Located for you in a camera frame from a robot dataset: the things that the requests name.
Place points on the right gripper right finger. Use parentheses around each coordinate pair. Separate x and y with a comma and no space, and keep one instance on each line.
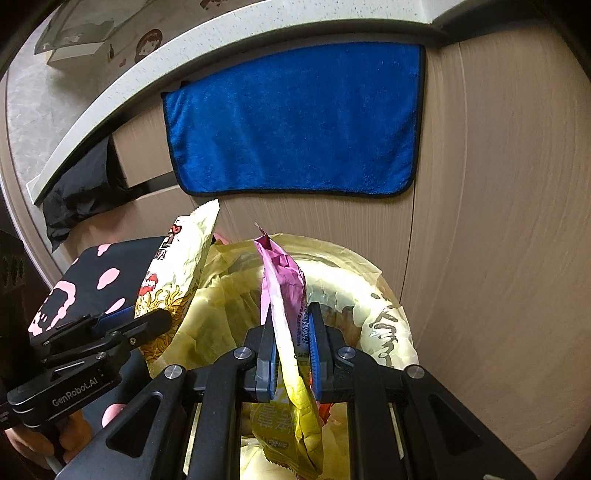
(322,370)

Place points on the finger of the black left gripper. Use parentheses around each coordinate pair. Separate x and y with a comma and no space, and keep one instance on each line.
(115,320)
(140,331)

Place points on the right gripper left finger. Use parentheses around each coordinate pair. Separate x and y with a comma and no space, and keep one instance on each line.
(267,364)

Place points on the yellow pink snack bag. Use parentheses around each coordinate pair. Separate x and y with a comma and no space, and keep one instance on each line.
(288,427)

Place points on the left hand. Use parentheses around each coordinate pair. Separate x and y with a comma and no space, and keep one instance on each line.
(35,447)

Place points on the black pink patterned tablecloth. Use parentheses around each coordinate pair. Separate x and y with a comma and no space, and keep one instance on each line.
(104,279)

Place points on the black cloth on cabinet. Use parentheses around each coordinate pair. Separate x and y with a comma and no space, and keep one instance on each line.
(94,185)

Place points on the blue towel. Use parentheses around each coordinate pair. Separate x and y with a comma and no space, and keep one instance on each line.
(342,118)

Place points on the white box on counter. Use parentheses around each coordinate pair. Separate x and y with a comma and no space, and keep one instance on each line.
(117,30)

